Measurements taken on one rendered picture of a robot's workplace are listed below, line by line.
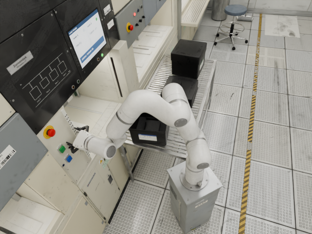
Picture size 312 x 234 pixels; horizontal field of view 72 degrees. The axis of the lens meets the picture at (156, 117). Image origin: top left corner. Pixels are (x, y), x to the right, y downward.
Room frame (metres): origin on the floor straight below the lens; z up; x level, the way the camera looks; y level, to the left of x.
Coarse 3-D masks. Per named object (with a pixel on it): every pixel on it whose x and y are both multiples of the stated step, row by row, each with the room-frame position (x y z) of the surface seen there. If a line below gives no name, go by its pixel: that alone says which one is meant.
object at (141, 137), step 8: (136, 120) 1.19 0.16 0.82; (144, 120) 1.23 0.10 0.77; (152, 120) 1.21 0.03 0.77; (136, 128) 1.15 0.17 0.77; (144, 128) 1.12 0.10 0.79; (152, 128) 1.13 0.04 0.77; (160, 128) 1.12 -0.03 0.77; (168, 128) 1.07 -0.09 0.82; (136, 136) 1.00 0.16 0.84; (144, 136) 0.99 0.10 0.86; (152, 136) 0.97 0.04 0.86; (160, 136) 0.96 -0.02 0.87; (160, 144) 0.96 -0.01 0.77
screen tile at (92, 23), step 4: (96, 16) 1.27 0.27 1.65; (92, 20) 1.23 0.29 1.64; (88, 24) 1.19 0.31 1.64; (92, 24) 1.22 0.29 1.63; (96, 24) 1.25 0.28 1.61; (88, 28) 1.18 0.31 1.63; (92, 28) 1.21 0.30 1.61; (100, 28) 1.28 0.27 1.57; (96, 32) 1.23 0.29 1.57; (100, 32) 1.27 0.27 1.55; (92, 36) 1.20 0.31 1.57; (96, 36) 1.23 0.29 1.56; (92, 40) 1.19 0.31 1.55
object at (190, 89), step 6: (168, 78) 1.64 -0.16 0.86; (174, 78) 1.63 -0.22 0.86; (180, 78) 1.62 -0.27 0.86; (186, 78) 1.60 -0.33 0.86; (180, 84) 1.50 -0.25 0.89; (186, 84) 1.52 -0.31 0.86; (192, 84) 1.51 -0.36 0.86; (186, 90) 1.44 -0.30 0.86; (192, 90) 1.43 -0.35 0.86; (186, 96) 1.36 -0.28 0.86; (192, 96) 1.36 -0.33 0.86; (192, 102) 1.35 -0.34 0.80
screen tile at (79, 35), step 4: (84, 28) 1.16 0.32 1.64; (80, 32) 1.12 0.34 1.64; (84, 32) 1.15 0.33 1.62; (72, 36) 1.06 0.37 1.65; (76, 36) 1.08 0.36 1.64; (80, 36) 1.11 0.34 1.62; (84, 36) 1.14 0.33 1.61; (76, 40) 1.07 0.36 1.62; (88, 40) 1.15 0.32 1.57; (84, 44) 1.12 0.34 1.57; (88, 44) 1.14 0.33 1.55; (76, 48) 1.05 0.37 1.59; (80, 48) 1.08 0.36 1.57; (84, 48) 1.11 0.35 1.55; (80, 52) 1.07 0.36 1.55
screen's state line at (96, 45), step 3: (102, 36) 1.28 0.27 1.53; (99, 39) 1.24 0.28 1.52; (102, 39) 1.27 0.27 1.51; (96, 42) 1.21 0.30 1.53; (99, 42) 1.24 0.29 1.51; (93, 45) 1.18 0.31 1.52; (96, 45) 1.20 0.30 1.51; (90, 48) 1.15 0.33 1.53; (93, 48) 1.17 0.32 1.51; (96, 48) 1.19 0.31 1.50; (87, 51) 1.12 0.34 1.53; (90, 51) 1.14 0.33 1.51; (93, 51) 1.17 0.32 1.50; (84, 54) 1.09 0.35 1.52; (87, 54) 1.11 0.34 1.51; (90, 54) 1.13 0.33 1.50; (81, 57) 1.06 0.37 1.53; (84, 57) 1.09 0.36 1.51; (87, 57) 1.11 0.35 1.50; (81, 60) 1.06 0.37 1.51; (84, 60) 1.08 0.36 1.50
